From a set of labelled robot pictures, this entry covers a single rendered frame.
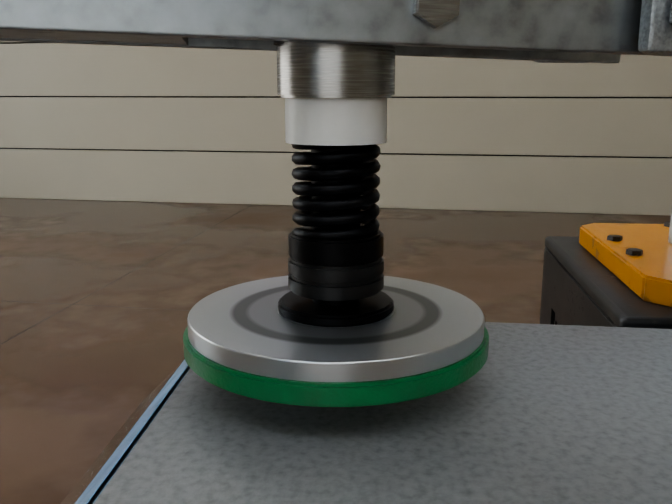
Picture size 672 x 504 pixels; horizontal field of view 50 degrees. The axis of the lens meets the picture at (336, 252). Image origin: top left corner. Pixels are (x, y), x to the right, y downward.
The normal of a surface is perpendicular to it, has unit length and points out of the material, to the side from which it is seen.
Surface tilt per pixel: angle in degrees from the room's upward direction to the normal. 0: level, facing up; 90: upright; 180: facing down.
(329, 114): 90
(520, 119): 90
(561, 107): 90
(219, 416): 0
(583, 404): 0
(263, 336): 0
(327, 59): 90
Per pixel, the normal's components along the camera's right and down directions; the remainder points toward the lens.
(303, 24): 0.14, 0.22
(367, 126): 0.59, 0.18
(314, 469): 0.00, -0.98
